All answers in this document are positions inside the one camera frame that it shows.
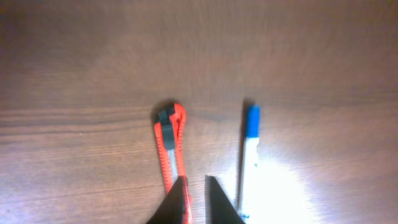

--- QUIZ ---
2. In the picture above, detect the blue white marker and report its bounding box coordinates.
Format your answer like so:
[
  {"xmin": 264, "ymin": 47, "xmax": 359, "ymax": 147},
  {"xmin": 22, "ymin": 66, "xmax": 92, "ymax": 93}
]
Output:
[{"xmin": 239, "ymin": 105, "xmax": 261, "ymax": 223}]

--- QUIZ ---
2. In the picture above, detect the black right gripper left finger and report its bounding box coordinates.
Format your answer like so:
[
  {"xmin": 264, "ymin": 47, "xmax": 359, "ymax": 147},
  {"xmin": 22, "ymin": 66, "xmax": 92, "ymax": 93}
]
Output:
[{"xmin": 146, "ymin": 176, "xmax": 185, "ymax": 224}]

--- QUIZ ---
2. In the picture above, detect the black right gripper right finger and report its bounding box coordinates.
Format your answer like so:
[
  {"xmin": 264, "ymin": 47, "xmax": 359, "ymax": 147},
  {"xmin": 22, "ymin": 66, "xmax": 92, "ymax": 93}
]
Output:
[{"xmin": 205, "ymin": 175, "xmax": 244, "ymax": 224}]

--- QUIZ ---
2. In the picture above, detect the orange utility knife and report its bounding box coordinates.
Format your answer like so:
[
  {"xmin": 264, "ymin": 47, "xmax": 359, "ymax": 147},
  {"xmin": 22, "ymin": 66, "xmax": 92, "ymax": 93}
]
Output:
[{"xmin": 154, "ymin": 103, "xmax": 193, "ymax": 224}]

